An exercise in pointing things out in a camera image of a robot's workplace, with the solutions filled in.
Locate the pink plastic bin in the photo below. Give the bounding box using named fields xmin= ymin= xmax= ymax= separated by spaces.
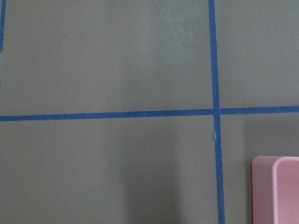
xmin=251 ymin=156 xmax=299 ymax=224

